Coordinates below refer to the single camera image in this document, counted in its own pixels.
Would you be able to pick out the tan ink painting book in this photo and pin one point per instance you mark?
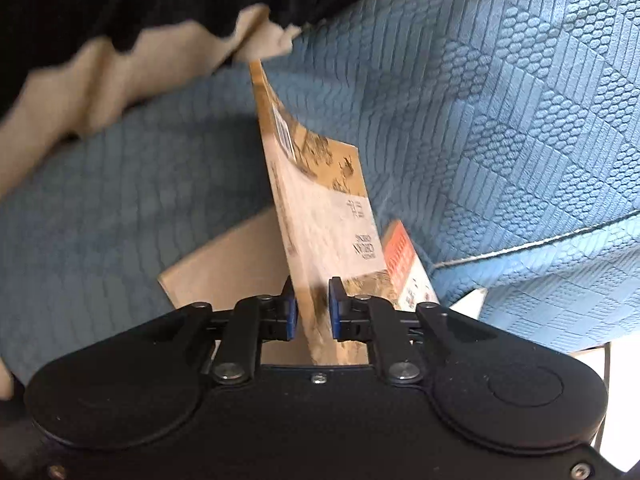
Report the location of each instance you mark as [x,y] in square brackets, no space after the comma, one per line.
[320,210]

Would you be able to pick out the plain beige book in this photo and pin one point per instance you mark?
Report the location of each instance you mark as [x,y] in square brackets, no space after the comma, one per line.
[235,265]

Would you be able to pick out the blue piped sofa cushion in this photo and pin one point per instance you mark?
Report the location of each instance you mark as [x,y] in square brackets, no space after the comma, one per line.
[550,300]

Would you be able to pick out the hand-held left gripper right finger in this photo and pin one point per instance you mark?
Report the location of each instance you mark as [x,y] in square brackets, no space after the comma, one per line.
[336,312]

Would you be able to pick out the striped black cream red pillow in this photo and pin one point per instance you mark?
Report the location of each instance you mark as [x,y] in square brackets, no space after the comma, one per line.
[150,0]

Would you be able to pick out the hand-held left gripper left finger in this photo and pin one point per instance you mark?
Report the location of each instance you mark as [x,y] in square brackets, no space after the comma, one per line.
[291,317]

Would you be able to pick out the blue quilted bag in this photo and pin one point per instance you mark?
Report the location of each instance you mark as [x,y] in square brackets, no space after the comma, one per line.
[500,85]

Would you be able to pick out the white cartoon book orange cover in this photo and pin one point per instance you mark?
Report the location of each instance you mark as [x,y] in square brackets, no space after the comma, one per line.
[407,265]

